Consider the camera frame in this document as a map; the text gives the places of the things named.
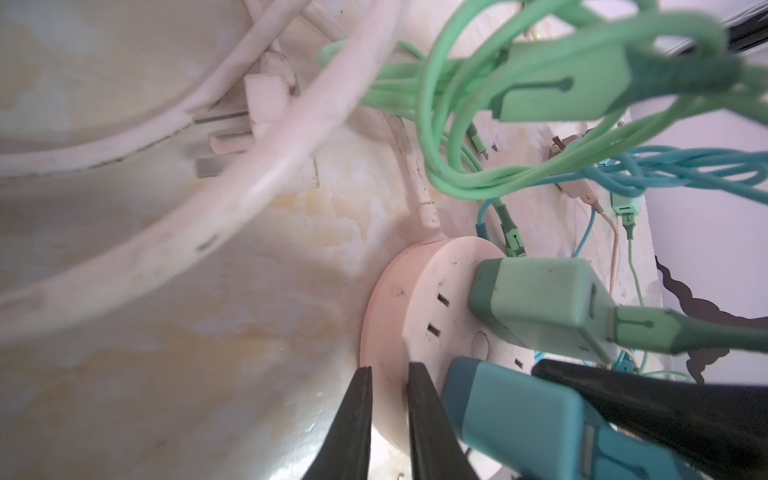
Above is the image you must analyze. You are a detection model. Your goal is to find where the light green charger plug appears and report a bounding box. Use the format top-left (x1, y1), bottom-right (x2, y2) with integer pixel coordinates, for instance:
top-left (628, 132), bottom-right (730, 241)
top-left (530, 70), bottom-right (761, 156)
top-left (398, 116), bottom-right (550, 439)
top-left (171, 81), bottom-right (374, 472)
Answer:
top-left (469, 257), bottom-right (620, 365)

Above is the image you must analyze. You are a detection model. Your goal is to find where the round pink socket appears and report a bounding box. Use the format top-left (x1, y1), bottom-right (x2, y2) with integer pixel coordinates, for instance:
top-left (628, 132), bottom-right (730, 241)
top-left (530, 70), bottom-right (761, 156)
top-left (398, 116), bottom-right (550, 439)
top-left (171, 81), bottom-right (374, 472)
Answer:
top-left (359, 236), bottom-right (534, 452)

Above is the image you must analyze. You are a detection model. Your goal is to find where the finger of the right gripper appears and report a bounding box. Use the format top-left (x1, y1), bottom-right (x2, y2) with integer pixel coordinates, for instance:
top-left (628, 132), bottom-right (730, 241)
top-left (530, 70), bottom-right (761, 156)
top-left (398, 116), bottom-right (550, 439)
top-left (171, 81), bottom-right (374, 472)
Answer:
top-left (532, 360), bottom-right (767, 479)

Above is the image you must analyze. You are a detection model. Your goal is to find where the teal charger plug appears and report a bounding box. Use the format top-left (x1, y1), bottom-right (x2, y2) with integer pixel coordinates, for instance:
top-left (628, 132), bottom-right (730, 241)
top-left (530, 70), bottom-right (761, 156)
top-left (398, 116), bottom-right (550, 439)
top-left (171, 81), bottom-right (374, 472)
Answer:
top-left (442, 357), bottom-right (701, 479)

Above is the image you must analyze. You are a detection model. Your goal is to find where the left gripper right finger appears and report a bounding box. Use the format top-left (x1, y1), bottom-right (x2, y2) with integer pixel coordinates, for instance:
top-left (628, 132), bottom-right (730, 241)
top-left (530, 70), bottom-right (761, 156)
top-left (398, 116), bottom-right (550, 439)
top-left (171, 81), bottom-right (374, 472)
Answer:
top-left (407, 362), bottom-right (478, 480)

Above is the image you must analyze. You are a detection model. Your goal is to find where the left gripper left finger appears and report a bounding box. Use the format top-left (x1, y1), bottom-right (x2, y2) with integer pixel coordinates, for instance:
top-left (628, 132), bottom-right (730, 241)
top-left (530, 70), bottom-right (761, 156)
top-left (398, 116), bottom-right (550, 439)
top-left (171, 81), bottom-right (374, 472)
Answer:
top-left (303, 367), bottom-right (373, 480)

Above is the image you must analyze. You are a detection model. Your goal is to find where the light green usb cable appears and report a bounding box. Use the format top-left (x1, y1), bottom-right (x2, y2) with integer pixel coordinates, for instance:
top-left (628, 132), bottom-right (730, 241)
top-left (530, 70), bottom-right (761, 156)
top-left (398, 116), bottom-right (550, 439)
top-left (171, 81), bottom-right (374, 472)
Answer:
top-left (317, 0), bottom-right (768, 355)

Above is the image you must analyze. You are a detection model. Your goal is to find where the pink coiled socket cable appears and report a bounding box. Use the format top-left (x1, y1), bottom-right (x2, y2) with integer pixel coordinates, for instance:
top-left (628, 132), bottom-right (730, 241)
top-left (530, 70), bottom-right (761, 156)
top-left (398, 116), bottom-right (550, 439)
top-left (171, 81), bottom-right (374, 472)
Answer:
top-left (0, 0), bottom-right (445, 349)

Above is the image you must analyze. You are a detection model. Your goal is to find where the tangled charging cables bundle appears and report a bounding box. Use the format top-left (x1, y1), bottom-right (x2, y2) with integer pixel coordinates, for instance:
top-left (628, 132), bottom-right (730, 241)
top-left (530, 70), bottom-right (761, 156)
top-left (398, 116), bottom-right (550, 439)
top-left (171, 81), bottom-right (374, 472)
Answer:
top-left (473, 143), bottom-right (768, 385)

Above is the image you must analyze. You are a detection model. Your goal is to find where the pink charger plug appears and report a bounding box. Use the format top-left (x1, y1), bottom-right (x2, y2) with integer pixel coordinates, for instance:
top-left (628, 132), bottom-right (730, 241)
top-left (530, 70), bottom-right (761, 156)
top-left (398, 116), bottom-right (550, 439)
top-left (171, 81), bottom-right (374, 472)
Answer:
top-left (548, 134), bottom-right (604, 214)

